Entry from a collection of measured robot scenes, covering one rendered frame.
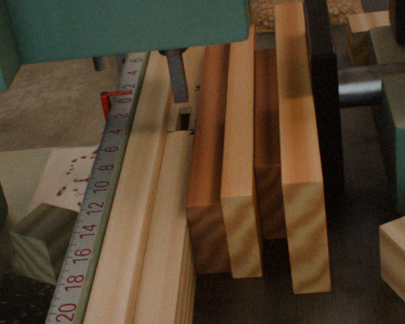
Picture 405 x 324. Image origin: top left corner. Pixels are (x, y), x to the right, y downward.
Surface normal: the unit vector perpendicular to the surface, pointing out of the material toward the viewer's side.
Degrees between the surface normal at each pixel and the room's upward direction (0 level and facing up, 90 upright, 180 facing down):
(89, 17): 90
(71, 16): 90
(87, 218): 0
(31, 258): 90
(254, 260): 90
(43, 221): 0
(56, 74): 0
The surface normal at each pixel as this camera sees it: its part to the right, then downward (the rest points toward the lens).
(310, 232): -0.06, 0.53
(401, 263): -0.92, 0.30
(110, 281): -0.14, -0.85
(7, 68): 0.99, -0.09
